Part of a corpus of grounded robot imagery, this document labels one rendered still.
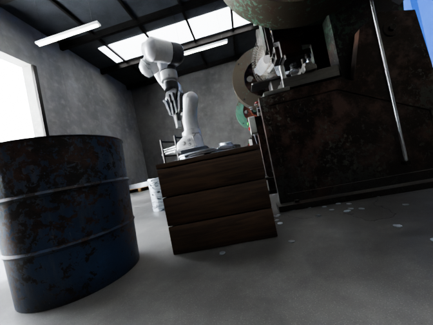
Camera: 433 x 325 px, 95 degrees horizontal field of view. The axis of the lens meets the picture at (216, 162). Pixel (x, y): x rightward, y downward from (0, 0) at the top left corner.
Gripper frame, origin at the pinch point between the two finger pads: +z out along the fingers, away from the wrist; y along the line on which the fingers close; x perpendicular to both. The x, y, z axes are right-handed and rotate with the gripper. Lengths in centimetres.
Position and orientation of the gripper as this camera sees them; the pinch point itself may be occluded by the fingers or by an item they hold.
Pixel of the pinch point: (178, 121)
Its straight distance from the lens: 105.3
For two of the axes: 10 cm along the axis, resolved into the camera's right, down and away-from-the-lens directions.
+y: 8.2, -1.8, -5.5
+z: 2.0, 9.8, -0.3
